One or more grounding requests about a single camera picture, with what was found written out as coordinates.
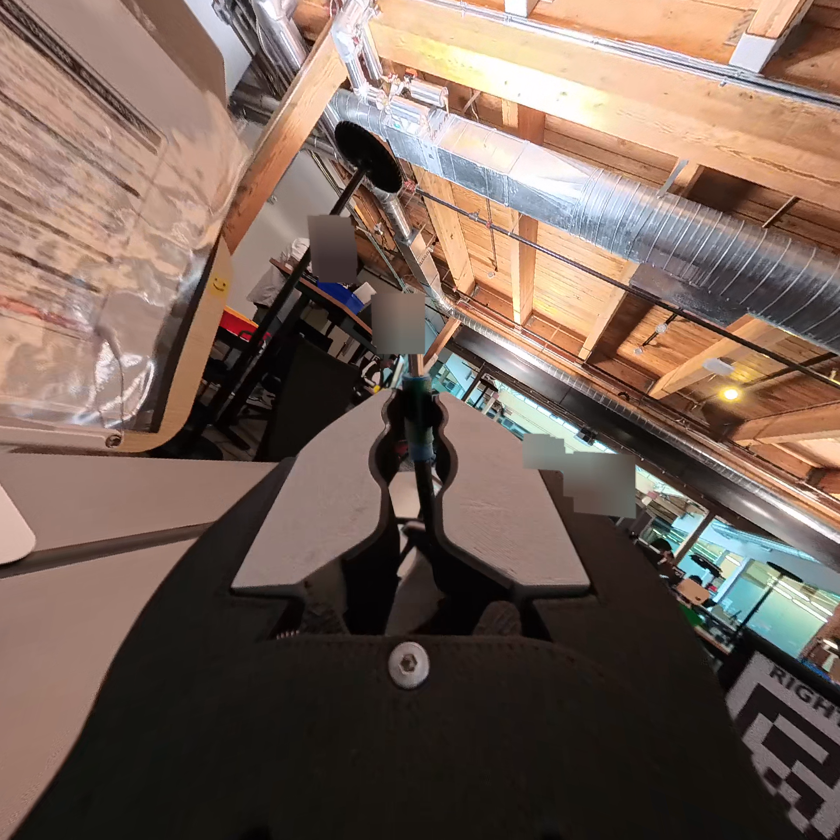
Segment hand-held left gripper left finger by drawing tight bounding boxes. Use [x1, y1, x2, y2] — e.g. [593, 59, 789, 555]
[231, 391, 400, 598]

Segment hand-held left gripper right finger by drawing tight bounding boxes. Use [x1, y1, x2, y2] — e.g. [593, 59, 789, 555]
[432, 394, 592, 599]

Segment black braided hdmi cable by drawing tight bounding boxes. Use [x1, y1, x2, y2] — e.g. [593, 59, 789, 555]
[397, 354, 442, 549]

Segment wooden desk divider panel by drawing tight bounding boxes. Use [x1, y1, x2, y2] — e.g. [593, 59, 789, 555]
[112, 0, 236, 455]

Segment blue plastic bin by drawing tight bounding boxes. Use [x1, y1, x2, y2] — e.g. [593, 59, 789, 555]
[314, 281, 366, 311]

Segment black disc-topped stand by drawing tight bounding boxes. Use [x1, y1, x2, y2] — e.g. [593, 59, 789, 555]
[217, 121, 406, 454]

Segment printed instruction sheet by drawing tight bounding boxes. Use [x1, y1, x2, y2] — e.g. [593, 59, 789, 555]
[0, 0, 250, 431]

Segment silver insulated pipes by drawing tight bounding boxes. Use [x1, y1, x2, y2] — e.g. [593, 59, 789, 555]
[331, 0, 450, 126]

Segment small silver spiral duct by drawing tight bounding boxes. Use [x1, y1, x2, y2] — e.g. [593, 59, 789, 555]
[374, 187, 460, 316]

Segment large silver ventilation duct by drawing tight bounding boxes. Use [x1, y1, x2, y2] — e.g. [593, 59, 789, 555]
[328, 91, 840, 355]

